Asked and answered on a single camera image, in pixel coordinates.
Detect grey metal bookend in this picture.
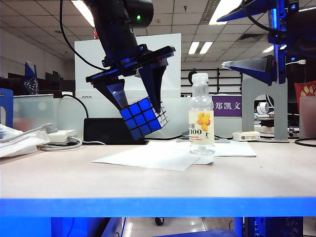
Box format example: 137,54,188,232
241,73,289,143

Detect short frosted glass partition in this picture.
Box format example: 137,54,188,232
299,96,316,139

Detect black office chair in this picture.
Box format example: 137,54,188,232
188,71,198,86

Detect grey looped cable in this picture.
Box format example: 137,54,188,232
39,137,107,152

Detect Rubik's cube with printed stickers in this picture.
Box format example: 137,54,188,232
119,97,171,139

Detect long frosted glass partition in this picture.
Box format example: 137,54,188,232
13,95,242,140

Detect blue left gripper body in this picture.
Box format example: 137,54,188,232
85,43,177,85

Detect thick black power cable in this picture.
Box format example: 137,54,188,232
61,95,90,119

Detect small white desk fan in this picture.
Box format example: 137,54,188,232
256,102,270,117

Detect black looped cable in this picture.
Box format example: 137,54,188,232
294,137,316,148

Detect dark office cubicle partitions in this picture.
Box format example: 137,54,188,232
0,71,76,98

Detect blue chair seat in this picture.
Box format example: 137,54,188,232
155,229,239,237

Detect thin black cable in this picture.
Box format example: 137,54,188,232
148,134,234,142

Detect black rectangular box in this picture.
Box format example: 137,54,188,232
83,118,150,146

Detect blue flag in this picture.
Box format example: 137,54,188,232
24,62,40,96

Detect tall black cabinet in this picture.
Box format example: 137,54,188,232
286,63,316,117

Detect grey plug with cable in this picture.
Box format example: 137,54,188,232
0,123,59,144

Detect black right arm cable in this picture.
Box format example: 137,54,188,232
242,0,274,33

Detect black wall shelf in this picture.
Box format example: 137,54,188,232
181,68,244,95

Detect blue table frame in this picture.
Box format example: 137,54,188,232
0,197,316,237

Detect clear bottle with yellow label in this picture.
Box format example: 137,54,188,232
189,73,215,156

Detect small white paper sheet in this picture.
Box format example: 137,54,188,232
213,141,257,158

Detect small white charger box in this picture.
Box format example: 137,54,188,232
232,131,261,142

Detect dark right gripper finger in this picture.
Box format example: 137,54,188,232
216,0,279,23
221,55,275,86

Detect large white paper sheet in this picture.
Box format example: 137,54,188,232
91,144,214,172

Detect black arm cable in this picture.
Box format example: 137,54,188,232
59,0,107,72
242,0,274,33

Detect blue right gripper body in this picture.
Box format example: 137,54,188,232
268,0,300,85

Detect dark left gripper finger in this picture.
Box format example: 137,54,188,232
138,64,169,113
93,78,129,111

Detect black computer tower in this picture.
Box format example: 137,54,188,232
244,217,304,237

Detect white board panel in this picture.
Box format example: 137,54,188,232
75,33,182,99

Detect purple name sign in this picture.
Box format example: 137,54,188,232
211,96,242,118

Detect white power adapter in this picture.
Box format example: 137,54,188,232
46,130,78,144

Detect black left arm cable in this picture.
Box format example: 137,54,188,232
59,0,107,72

